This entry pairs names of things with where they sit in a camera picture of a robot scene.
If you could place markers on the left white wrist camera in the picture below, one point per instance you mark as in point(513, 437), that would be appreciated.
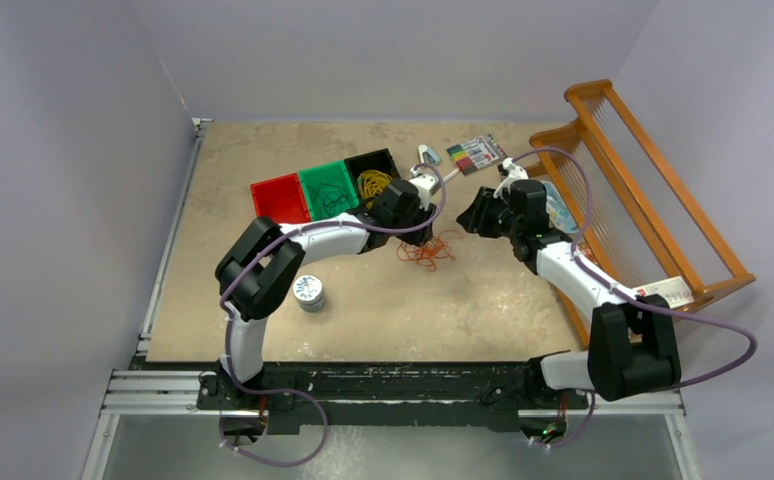
point(425, 178)

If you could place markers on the green plastic bin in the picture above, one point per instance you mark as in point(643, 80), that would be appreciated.
point(328, 190)

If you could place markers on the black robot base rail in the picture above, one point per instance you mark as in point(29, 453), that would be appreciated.
point(497, 395)

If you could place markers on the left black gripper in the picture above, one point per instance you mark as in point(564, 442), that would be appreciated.
point(418, 237)

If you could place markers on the red plastic bin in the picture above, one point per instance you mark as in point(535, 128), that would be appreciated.
point(280, 199)

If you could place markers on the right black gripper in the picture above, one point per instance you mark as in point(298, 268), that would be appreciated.
point(475, 219)

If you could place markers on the white red cardboard box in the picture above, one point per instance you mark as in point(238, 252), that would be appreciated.
point(674, 290)

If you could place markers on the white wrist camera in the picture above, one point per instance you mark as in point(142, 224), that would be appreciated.
point(425, 178)
point(510, 172)

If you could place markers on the blue white plastic packet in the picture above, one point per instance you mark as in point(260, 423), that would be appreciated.
point(559, 213)

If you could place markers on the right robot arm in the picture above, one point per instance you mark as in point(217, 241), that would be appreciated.
point(632, 346)

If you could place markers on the wooden rack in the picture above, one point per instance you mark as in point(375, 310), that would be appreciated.
point(645, 224)

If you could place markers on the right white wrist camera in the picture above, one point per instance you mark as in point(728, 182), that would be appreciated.
point(510, 172)

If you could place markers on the round blue white tin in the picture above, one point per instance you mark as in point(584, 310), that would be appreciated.
point(309, 293)

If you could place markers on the loose white marker pen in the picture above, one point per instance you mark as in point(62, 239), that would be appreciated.
point(448, 177)

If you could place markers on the black plastic bin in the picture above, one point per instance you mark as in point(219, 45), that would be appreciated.
point(371, 172)

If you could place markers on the marker pen pack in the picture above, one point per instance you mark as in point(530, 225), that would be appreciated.
point(476, 154)

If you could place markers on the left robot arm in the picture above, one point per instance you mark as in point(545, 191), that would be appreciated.
point(256, 273)

